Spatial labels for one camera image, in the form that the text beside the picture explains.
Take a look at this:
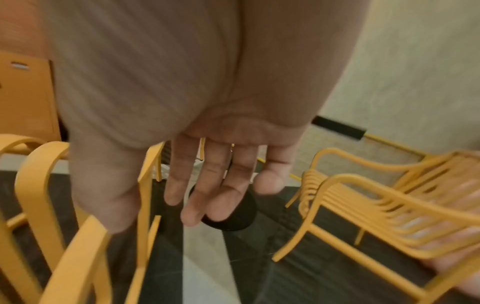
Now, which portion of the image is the person's left hand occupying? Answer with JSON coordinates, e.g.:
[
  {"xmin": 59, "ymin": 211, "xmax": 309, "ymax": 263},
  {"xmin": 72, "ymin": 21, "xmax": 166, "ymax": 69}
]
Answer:
[{"xmin": 421, "ymin": 252, "xmax": 480, "ymax": 299}]

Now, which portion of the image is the person's right hand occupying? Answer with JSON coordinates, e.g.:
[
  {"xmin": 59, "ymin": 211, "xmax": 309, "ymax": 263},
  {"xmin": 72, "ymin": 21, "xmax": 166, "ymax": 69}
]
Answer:
[{"xmin": 40, "ymin": 0, "xmax": 371, "ymax": 234}]

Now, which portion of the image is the yellow slatted metal armchair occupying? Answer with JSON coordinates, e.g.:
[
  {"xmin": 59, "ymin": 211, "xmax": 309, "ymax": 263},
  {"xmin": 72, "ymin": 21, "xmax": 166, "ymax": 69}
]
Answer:
[
  {"xmin": 37, "ymin": 142, "xmax": 167, "ymax": 304},
  {"xmin": 0, "ymin": 133, "xmax": 73, "ymax": 304},
  {"xmin": 271, "ymin": 147, "xmax": 480, "ymax": 304}
]

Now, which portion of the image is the black round table base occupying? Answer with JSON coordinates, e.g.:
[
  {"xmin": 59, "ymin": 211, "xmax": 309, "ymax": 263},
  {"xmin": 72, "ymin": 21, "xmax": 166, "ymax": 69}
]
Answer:
[{"xmin": 188, "ymin": 183, "xmax": 260, "ymax": 232}]

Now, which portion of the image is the orange cabinet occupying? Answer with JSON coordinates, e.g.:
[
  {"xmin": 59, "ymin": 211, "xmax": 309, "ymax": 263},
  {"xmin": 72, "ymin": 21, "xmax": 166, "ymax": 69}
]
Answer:
[{"xmin": 0, "ymin": 50, "xmax": 63, "ymax": 142}]

